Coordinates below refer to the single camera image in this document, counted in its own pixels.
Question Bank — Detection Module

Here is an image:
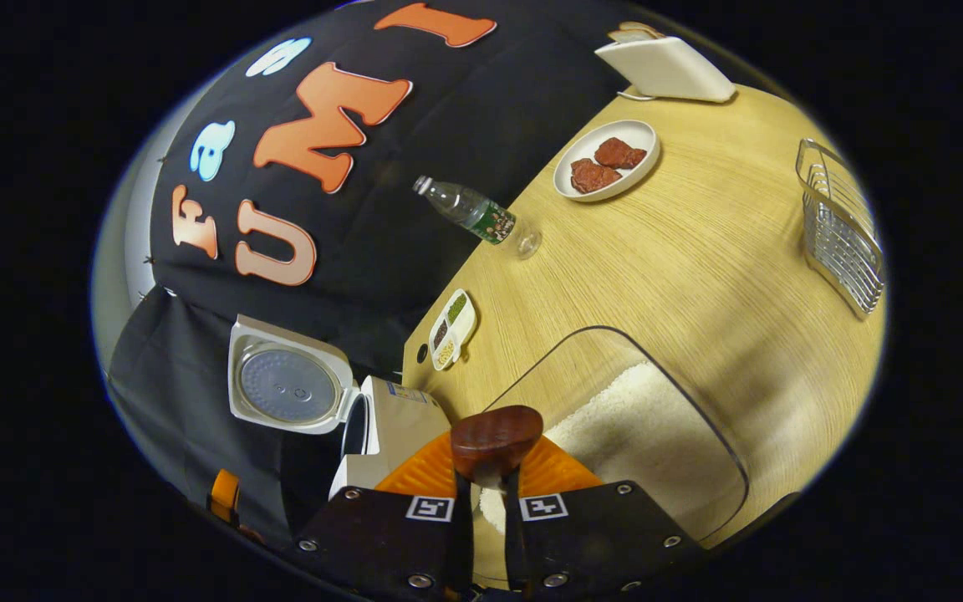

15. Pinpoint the white divided bean dish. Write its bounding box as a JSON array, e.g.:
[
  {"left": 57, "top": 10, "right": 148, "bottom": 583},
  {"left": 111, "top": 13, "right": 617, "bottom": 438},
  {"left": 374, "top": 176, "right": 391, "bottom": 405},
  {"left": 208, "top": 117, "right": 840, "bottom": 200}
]
[{"left": 429, "top": 288, "right": 478, "bottom": 371}]

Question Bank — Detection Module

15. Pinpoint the brown wooden spoon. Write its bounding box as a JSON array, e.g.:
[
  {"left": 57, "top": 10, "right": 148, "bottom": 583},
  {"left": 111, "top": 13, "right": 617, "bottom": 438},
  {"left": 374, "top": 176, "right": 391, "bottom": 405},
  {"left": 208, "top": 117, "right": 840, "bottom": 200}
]
[{"left": 451, "top": 406, "right": 544, "bottom": 503}]

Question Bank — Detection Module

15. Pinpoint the white round plate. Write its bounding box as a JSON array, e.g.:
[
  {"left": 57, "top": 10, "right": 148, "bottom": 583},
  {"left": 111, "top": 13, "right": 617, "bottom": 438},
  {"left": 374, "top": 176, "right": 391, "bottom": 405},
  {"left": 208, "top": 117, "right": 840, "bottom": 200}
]
[{"left": 553, "top": 120, "right": 661, "bottom": 203}]

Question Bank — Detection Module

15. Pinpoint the clear plastic water bottle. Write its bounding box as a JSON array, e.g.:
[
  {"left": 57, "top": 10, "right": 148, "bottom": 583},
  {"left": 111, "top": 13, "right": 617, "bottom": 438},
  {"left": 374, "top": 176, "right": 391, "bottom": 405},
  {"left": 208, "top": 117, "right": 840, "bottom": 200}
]
[{"left": 413, "top": 175, "right": 543, "bottom": 260}]

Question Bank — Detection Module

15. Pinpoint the red meat piece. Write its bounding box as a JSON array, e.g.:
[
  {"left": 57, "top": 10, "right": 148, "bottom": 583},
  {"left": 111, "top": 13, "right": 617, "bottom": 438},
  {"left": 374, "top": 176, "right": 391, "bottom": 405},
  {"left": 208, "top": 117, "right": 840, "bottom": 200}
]
[
  {"left": 594, "top": 137, "right": 648, "bottom": 171},
  {"left": 570, "top": 158, "right": 623, "bottom": 195}
]

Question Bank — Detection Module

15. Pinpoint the metal wire chopstick holder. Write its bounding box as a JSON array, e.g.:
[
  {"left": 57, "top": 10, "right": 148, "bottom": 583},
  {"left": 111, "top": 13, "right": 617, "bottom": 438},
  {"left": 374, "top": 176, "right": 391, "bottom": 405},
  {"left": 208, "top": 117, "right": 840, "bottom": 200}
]
[{"left": 796, "top": 138, "right": 885, "bottom": 320}]

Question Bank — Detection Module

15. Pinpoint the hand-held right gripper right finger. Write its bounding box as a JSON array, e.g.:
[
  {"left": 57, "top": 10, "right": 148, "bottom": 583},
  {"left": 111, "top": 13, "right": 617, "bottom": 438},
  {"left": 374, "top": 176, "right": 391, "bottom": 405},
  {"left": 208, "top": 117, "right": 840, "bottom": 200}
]
[{"left": 502, "top": 435, "right": 704, "bottom": 601}]

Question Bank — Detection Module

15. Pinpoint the row of black cloth clips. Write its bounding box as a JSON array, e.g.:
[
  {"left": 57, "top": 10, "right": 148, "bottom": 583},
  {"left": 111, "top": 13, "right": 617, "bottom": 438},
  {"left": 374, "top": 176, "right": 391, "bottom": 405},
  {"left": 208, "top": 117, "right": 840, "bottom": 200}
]
[{"left": 141, "top": 255, "right": 175, "bottom": 300}]

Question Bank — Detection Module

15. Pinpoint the white toaster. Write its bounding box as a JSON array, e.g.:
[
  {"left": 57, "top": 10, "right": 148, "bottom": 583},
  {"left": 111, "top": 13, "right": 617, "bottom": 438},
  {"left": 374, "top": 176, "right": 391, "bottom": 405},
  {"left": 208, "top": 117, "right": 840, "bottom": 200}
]
[{"left": 594, "top": 35, "right": 737, "bottom": 104}]

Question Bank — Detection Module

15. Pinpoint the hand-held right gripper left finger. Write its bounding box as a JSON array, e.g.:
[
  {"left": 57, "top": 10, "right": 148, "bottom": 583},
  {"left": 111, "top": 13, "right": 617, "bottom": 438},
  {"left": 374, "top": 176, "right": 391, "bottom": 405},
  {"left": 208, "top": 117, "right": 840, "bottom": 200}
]
[{"left": 293, "top": 431, "right": 476, "bottom": 602}]

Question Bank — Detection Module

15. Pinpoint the toast bread slice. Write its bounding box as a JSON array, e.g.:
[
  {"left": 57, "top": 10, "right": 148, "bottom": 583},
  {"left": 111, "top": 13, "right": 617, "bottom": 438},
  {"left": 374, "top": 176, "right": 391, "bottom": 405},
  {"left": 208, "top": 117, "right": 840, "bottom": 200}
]
[{"left": 609, "top": 21, "right": 666, "bottom": 43}]

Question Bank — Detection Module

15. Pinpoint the white rice cooker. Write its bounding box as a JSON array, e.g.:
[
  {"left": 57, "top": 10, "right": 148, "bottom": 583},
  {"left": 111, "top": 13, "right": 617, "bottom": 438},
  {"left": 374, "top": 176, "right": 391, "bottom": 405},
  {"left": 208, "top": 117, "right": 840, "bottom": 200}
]
[{"left": 228, "top": 314, "right": 453, "bottom": 503}]

